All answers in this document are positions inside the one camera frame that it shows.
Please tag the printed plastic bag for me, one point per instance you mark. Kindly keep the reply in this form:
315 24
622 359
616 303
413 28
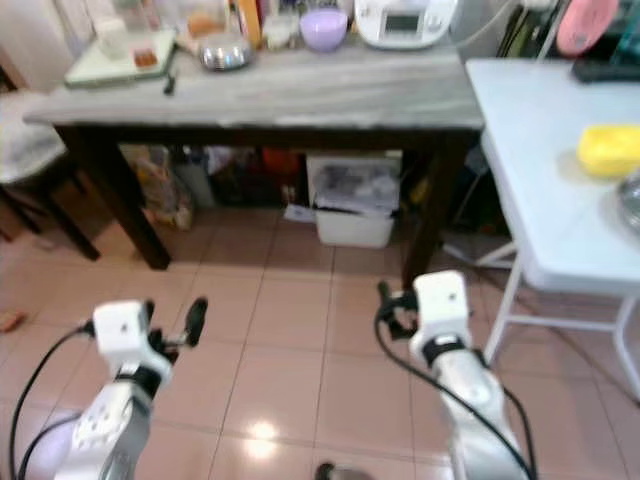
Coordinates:
157 190

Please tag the purple bowl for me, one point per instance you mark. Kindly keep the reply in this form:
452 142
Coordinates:
324 31

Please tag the small steel bowl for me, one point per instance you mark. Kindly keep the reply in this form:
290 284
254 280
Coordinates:
225 54

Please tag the pink round object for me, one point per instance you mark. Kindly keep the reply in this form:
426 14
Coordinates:
585 25

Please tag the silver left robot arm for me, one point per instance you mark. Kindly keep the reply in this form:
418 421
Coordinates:
105 430

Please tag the orange food container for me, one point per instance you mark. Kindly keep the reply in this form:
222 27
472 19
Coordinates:
205 24

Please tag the dark robot foot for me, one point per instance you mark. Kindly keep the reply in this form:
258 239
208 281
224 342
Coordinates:
342 472

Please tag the dark chair with cushion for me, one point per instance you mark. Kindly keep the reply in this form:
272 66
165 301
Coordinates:
25 150

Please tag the white rice cooker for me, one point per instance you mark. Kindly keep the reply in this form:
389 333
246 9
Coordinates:
405 22

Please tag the large steel bowl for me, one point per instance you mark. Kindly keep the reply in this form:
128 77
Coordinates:
632 202

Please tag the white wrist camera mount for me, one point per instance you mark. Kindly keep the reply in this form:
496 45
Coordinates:
440 303
122 330

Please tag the brown slipper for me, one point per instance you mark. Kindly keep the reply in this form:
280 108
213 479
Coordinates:
11 321

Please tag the pale green tray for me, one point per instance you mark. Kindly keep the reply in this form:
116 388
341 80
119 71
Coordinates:
105 68

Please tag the dark wooden marble-top table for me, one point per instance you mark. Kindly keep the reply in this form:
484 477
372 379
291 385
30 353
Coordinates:
280 95

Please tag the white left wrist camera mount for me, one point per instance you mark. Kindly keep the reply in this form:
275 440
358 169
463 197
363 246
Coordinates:
122 330

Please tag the small black item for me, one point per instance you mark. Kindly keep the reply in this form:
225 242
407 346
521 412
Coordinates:
171 84

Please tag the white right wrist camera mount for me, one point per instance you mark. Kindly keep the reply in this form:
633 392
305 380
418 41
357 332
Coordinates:
440 303

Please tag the white cup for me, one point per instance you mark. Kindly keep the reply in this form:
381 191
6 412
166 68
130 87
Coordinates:
112 40

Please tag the flat black device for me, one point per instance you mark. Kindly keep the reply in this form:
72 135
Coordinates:
605 70

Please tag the yellow sponge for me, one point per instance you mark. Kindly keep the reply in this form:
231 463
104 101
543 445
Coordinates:
610 150

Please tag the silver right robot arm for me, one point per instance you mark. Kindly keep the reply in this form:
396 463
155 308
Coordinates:
475 410

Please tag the white plastic storage bin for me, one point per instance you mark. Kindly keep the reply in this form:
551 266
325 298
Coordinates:
353 225

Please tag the white folding table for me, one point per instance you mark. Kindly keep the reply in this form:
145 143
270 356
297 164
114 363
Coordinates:
550 190

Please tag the clear glass jar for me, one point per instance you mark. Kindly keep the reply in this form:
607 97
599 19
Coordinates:
279 31

